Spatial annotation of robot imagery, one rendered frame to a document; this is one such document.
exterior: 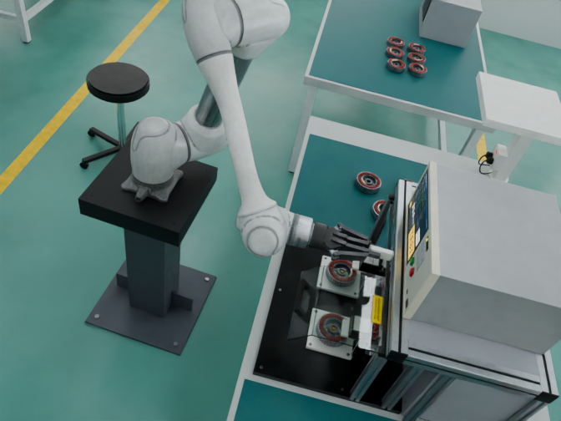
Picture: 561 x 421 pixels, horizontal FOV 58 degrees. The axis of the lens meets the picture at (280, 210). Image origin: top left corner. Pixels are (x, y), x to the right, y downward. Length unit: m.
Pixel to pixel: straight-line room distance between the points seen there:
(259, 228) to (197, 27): 0.55
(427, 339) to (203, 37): 0.98
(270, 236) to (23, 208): 2.12
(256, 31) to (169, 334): 1.56
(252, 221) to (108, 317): 1.51
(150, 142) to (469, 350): 1.19
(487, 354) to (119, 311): 1.73
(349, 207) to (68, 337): 1.41
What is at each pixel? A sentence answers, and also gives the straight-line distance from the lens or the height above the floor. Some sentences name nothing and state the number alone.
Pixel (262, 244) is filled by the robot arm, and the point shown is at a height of 1.32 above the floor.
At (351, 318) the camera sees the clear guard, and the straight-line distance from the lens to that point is 1.43.
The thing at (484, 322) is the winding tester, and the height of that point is 1.19.
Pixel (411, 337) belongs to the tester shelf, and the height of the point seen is 1.11.
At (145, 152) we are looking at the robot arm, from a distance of 1.82.
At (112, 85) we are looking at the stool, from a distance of 2.98.
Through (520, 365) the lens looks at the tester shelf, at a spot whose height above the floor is 1.11.
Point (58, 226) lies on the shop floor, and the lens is 2.99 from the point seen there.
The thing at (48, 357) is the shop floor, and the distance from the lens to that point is 2.55.
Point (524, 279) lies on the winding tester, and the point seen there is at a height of 1.32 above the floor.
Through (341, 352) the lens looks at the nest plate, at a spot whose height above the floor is 0.78.
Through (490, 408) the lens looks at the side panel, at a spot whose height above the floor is 0.95.
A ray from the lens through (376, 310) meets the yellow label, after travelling 1.47.
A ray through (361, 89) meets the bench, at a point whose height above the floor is 0.75.
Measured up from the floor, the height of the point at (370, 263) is 0.92.
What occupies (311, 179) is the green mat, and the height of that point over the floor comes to 0.75.
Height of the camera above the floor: 2.23
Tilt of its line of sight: 46 degrees down
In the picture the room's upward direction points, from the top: 14 degrees clockwise
